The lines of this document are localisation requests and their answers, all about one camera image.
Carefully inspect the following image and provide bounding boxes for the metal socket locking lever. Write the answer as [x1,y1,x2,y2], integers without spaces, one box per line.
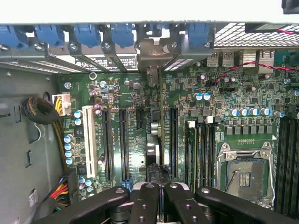
[266,142,277,203]

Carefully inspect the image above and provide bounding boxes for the short black expansion slot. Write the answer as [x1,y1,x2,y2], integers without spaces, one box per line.
[135,108,145,131]

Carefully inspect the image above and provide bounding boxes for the coloured power wires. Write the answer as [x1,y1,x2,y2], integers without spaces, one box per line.
[50,177,71,206]

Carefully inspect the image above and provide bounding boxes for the long black expansion slot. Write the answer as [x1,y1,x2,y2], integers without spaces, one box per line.
[102,107,114,182]
[168,106,180,179]
[118,108,131,182]

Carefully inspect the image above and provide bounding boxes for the black RAM slot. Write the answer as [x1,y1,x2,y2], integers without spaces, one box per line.
[197,118,207,187]
[206,116,217,187]
[276,115,288,212]
[288,115,299,213]

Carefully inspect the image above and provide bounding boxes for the red black twisted wire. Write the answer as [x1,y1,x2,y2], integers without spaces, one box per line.
[212,61,299,84]

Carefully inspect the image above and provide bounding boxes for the white expansion slot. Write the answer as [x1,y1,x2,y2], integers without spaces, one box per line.
[82,105,98,178]

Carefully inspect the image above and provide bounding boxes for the open PC case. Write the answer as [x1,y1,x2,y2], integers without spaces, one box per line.
[0,21,299,224]

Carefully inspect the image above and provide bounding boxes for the braided power wire bundle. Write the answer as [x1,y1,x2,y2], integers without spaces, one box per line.
[21,97,69,171]

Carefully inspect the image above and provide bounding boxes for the green motherboard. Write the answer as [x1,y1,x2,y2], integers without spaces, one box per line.
[57,56,299,210]

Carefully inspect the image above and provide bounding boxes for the white power connector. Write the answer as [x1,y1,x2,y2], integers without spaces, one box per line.
[51,93,72,116]

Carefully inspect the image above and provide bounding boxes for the CPU socket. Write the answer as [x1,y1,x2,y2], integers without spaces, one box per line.
[216,141,275,207]

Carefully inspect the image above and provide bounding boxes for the blue slot clip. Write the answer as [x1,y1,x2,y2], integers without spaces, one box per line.
[111,23,136,49]
[34,24,65,47]
[73,24,101,49]
[0,25,28,49]
[186,22,211,49]

